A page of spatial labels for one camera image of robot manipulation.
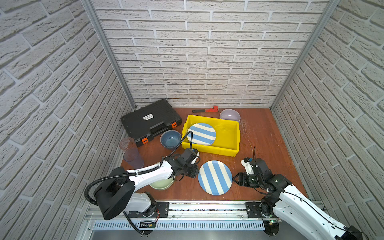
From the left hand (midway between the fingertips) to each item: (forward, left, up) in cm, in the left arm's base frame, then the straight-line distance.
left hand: (198, 170), depth 83 cm
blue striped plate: (-3, -10, -4) cm, 11 cm away
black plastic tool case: (+34, +37, +1) cm, 50 cm away
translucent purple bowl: (+42, -26, +1) cm, 49 cm away
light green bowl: (-7, +20, -1) cm, 21 cm away
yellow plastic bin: (+28, -23, -6) cm, 36 cm away
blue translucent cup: (+7, +37, +4) cm, 37 cm away
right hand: (-6, -20, +1) cm, 21 cm away
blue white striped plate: (+25, -4, 0) cm, 25 cm away
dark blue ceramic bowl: (+23, +18, -1) cm, 29 cm away
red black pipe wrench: (+51, -16, -2) cm, 53 cm away
